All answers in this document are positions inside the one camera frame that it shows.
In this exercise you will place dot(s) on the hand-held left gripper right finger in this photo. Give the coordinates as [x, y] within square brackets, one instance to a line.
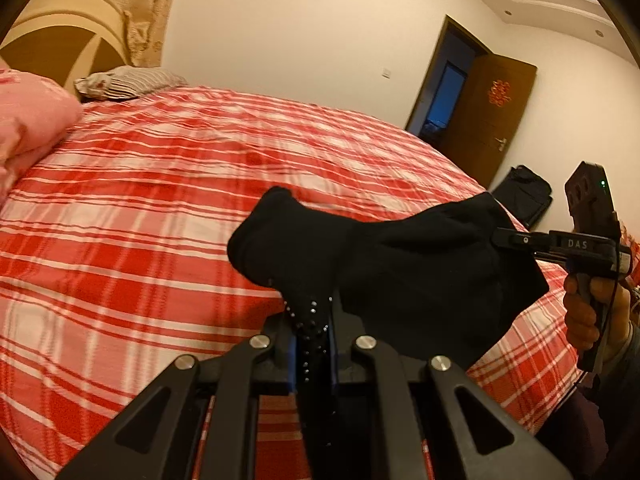
[333, 367]

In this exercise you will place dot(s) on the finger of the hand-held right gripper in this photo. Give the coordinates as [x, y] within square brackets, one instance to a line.
[522, 240]

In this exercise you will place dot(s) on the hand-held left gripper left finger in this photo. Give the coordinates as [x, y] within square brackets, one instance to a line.
[293, 365]

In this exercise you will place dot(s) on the black pants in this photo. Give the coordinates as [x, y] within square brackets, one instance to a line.
[400, 270]

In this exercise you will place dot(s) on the person's right forearm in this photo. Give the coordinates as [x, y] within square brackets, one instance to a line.
[625, 360]

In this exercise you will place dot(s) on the person's right hand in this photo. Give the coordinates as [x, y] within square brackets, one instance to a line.
[572, 320]

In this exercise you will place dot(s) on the black suitcase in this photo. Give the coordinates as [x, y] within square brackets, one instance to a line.
[525, 195]

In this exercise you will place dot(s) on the brown wooden door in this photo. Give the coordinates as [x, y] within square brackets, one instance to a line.
[480, 125]

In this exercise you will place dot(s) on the red door decoration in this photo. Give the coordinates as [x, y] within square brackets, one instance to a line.
[497, 92]

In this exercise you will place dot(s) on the person's dark maroon clothing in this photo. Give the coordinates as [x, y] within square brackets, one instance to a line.
[595, 435]

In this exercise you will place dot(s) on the red plaid bed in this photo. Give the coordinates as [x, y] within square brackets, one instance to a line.
[150, 200]

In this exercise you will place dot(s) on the striped pillow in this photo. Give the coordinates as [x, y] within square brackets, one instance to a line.
[135, 80]

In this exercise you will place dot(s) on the pink pillow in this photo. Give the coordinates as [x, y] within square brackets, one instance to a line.
[30, 115]

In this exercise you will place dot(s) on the beige patterned curtain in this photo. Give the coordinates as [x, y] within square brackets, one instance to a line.
[145, 15]

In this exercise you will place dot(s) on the beige wooden headboard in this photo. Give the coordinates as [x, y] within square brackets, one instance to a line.
[60, 25]

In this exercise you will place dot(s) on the brown door frame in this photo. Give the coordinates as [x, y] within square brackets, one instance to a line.
[425, 75]

